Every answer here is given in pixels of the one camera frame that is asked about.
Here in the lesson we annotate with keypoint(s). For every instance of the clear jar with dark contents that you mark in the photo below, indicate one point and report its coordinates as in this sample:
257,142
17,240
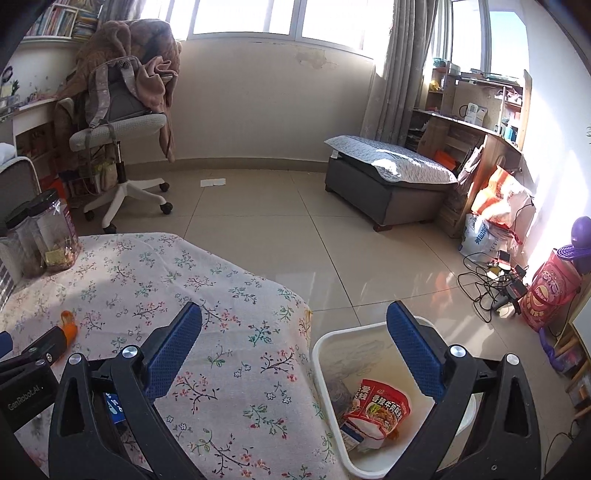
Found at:
25,244

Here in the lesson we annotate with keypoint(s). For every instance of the white blue plastic bag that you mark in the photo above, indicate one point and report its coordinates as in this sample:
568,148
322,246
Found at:
482,237

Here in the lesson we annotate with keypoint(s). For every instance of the orange white plastic bag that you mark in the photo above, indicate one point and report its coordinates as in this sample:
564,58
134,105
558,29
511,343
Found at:
501,198

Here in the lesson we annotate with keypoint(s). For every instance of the pink cloth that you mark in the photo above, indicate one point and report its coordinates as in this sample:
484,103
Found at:
159,83

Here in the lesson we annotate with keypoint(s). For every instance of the dark grey storage ottoman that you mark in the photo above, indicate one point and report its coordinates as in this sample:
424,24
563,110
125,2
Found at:
388,198

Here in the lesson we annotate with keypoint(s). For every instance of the white paper sheet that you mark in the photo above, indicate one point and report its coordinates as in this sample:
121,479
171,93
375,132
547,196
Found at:
213,182

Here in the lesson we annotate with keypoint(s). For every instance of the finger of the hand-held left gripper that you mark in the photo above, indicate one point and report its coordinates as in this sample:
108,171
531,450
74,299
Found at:
46,344

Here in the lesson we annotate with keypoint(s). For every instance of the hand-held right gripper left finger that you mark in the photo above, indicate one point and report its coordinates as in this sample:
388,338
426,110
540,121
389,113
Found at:
178,346

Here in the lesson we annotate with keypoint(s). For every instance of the beige bag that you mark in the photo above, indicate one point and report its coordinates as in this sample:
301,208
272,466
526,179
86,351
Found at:
104,177

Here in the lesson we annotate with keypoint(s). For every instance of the yellow red food wrapper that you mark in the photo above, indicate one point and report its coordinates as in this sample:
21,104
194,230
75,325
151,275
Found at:
383,406

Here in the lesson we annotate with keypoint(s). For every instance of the grey striped quilt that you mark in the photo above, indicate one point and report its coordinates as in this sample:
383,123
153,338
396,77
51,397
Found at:
5,286

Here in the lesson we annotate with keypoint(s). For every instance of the row of books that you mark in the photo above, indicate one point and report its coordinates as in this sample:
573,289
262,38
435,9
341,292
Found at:
60,21

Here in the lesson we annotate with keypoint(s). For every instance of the small orange wrapper piece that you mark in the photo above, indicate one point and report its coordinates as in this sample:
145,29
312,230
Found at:
70,325

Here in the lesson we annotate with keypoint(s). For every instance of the grey curtain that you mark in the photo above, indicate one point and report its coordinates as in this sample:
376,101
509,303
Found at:
406,69

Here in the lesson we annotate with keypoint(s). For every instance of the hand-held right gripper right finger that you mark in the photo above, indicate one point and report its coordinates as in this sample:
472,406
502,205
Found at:
415,350

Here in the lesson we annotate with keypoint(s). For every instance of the grey quilted cover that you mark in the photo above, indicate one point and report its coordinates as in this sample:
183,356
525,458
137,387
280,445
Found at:
392,157

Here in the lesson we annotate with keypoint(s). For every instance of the white desk with shelf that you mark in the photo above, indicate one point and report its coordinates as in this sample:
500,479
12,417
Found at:
37,120

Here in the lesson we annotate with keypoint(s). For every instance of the floral tablecloth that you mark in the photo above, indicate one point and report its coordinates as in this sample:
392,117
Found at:
184,277

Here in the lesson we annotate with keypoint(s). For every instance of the clear jar with yellow contents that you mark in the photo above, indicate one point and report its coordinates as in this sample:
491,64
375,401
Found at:
55,230

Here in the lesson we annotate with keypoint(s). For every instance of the purple desk fan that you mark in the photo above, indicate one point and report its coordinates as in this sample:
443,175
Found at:
579,240

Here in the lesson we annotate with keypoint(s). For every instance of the white plastic waste bin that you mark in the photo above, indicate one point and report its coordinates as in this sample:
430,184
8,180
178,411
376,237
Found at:
369,350

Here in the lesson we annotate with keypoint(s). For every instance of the grey mesh chair backrest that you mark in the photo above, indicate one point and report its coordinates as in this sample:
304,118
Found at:
18,175

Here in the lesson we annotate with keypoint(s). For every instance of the orange box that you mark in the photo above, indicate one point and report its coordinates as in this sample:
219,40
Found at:
450,159

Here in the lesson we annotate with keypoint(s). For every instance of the small blue white box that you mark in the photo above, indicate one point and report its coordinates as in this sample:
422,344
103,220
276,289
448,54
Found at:
353,437

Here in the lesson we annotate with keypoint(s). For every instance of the white office chair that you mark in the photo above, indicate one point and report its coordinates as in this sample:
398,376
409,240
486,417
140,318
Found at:
111,41

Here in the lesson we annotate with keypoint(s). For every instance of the wooden desk with shelves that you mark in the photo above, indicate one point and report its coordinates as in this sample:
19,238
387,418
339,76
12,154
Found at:
494,138

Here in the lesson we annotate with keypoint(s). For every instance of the large dark blue box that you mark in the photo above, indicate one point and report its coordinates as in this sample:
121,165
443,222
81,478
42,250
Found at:
114,408

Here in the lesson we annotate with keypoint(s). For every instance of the grey backpack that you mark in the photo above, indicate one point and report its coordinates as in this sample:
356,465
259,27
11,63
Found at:
117,92

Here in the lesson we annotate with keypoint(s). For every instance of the red chip bag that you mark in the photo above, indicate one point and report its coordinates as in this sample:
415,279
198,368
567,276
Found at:
549,290

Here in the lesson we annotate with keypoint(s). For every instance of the grey swivel office chair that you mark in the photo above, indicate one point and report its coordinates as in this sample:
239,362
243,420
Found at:
124,127

